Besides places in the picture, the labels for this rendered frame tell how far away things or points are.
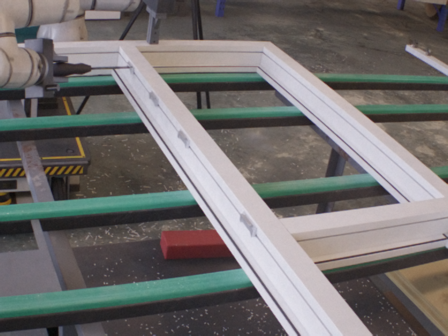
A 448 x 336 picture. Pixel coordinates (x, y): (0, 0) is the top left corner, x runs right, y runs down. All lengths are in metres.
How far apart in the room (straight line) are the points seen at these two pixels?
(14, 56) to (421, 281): 1.03
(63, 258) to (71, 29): 1.33
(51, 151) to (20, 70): 1.18
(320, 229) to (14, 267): 0.49
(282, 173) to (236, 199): 2.12
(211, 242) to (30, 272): 0.60
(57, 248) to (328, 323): 0.48
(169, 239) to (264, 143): 2.02
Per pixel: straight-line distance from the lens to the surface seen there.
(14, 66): 1.28
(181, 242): 1.50
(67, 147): 2.50
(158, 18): 1.70
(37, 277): 1.01
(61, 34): 2.30
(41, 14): 1.35
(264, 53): 1.88
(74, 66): 1.56
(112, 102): 3.68
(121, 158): 3.12
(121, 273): 1.45
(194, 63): 1.80
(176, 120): 1.33
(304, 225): 1.06
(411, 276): 1.56
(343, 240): 1.11
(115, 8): 2.33
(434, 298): 1.52
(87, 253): 1.50
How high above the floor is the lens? 1.49
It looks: 28 degrees down
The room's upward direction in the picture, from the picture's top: 9 degrees clockwise
